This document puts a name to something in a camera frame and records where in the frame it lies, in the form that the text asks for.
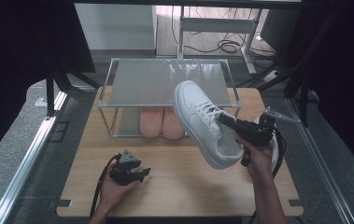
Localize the black floor cables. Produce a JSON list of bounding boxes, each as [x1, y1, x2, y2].
[[171, 6, 278, 59]]

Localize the pink slipper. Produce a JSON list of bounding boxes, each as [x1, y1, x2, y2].
[[162, 106, 187, 140], [139, 106, 164, 138]]

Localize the aluminium rail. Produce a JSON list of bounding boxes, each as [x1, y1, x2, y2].
[[285, 97, 354, 224], [0, 90, 69, 224]]

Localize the person's left hand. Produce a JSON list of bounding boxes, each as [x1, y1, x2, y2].
[[98, 162, 142, 213]]

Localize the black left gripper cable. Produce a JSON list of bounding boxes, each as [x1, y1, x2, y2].
[[89, 153, 121, 217]]

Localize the black curtain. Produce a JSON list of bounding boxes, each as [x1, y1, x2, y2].
[[290, 0, 354, 180], [0, 0, 96, 171]]

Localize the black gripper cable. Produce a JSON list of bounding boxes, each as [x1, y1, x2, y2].
[[89, 153, 121, 217], [248, 128, 289, 224]]

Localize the grey metal shoe rack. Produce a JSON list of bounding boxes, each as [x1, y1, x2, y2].
[[96, 57, 243, 138]]

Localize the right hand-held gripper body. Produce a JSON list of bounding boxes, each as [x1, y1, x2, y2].
[[234, 106, 300, 147]]

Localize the black computer case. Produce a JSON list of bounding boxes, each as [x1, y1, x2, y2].
[[260, 8, 301, 54]]

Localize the white cabinet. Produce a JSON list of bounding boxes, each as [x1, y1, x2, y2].
[[74, 3, 158, 51]]

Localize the white desk frame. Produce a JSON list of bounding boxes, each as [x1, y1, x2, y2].
[[177, 6, 264, 75]]

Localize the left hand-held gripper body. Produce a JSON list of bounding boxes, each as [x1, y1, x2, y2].
[[108, 148, 144, 187]]

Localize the black metal stand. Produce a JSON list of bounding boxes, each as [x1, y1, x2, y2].
[[45, 62, 102, 118], [236, 12, 337, 127]]

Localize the white sneaker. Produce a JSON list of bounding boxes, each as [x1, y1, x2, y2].
[[173, 79, 245, 171], [253, 115, 281, 173]]

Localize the white power strip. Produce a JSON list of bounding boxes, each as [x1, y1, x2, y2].
[[262, 69, 282, 83]]

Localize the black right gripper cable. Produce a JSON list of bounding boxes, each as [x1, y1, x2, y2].
[[248, 128, 289, 224]]

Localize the person's right hand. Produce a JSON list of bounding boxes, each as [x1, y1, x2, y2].
[[234, 134, 276, 181]]

